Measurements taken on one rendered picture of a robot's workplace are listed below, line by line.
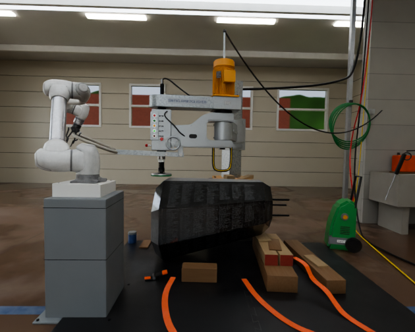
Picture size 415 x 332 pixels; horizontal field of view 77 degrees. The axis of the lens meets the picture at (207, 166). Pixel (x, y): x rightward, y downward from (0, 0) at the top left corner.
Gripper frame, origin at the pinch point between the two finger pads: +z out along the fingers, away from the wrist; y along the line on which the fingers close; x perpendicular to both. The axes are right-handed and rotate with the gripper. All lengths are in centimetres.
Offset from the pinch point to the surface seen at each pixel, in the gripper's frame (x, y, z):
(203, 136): -35, 115, -60
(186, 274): -98, 126, 58
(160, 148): -27, 79, -31
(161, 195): -53, 92, 10
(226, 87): -35, 116, -117
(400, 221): -68, 426, -71
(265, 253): -117, 179, 16
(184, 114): 557, 244, -164
